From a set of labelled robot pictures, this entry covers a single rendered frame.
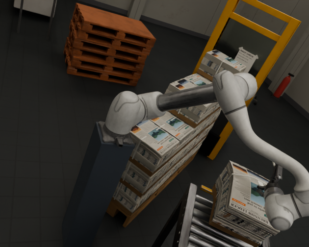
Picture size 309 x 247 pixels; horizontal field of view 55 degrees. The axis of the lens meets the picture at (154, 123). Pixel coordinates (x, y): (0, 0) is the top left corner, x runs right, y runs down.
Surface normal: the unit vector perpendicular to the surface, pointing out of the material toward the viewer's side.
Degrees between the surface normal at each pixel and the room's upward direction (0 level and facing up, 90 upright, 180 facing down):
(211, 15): 90
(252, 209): 15
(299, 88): 90
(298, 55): 90
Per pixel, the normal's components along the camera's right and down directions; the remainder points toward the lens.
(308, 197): -0.47, 0.00
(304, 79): -0.88, -0.12
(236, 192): 0.33, -0.67
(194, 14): 0.29, 0.61
